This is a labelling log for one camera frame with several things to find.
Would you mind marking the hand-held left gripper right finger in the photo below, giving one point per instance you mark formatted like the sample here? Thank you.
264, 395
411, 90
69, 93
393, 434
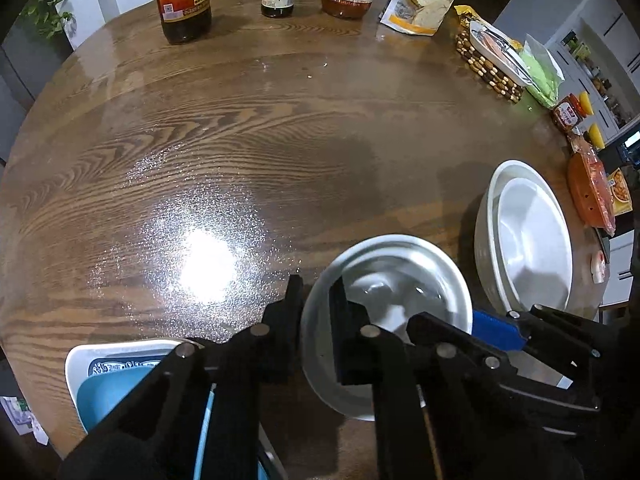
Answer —
337, 330

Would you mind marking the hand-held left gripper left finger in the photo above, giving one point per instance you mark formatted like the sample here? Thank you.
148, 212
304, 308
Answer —
295, 310

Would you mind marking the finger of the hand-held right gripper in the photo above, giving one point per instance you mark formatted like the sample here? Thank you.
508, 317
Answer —
495, 330
450, 332

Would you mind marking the white bowl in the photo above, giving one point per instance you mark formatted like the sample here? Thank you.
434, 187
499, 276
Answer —
535, 240
484, 240
400, 265

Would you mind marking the white plate with blue pattern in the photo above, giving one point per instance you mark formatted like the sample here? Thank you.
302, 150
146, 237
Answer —
77, 360

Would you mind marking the small white red item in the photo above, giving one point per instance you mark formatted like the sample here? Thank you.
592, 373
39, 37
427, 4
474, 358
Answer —
598, 267

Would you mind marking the orange red food packet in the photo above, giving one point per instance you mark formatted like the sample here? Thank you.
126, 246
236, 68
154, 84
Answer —
592, 190

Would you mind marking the yellow printed food packet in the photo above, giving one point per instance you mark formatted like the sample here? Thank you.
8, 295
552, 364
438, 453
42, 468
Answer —
620, 192

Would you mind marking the small red snack packet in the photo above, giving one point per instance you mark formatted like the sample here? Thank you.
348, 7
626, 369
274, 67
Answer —
567, 114

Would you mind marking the green packet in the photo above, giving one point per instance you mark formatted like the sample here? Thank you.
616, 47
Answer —
542, 75

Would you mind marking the wooden bead trivet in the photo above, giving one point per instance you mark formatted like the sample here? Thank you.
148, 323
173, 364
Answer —
480, 67

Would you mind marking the white food tray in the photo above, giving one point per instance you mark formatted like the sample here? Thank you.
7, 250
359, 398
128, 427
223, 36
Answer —
500, 47

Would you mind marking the pile of cardboard and papers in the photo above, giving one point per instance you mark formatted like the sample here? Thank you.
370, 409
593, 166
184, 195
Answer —
22, 420

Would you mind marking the yellow snack packet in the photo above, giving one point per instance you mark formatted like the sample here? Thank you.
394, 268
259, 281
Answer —
470, 12

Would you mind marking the large dark vinegar bottle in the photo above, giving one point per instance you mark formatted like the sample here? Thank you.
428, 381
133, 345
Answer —
182, 5

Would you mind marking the green hanging plant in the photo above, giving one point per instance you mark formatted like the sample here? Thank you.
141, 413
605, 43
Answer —
45, 17

